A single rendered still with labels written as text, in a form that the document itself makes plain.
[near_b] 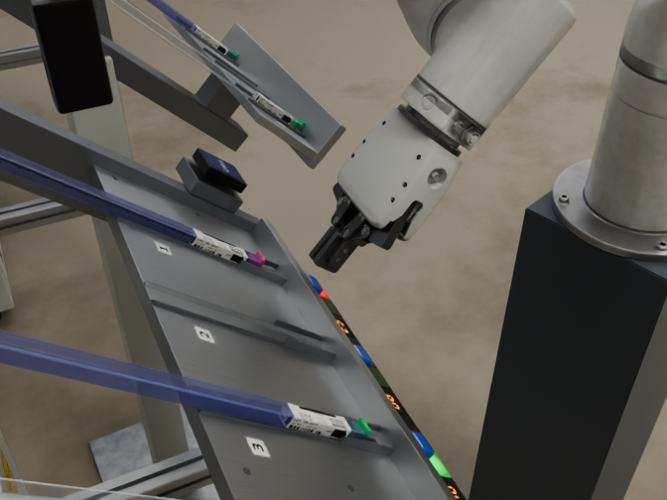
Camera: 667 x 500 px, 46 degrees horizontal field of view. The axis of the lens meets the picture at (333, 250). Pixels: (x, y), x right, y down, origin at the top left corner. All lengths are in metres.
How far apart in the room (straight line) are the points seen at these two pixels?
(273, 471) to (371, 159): 0.36
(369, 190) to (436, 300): 1.09
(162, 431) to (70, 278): 0.67
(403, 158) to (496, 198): 1.43
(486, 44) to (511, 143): 1.69
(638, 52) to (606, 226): 0.20
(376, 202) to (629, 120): 0.28
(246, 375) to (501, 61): 0.35
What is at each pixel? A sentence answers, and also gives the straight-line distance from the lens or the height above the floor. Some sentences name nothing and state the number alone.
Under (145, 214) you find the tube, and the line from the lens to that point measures 0.67.
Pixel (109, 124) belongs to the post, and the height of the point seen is 0.75.
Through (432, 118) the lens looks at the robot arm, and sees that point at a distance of 0.72.
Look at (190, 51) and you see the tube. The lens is 0.89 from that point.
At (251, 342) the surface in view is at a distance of 0.62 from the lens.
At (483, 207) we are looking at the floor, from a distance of 2.11.
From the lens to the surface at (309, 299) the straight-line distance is 0.73.
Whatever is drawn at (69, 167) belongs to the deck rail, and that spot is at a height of 0.85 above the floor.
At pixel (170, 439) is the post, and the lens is 1.41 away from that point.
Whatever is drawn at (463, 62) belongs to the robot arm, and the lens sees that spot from 0.72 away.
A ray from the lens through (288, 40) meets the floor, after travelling 2.98.
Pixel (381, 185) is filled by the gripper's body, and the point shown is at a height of 0.81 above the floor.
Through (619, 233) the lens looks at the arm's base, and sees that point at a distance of 0.90.
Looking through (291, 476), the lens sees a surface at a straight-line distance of 0.52.
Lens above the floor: 1.23
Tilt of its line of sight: 40 degrees down
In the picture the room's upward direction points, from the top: straight up
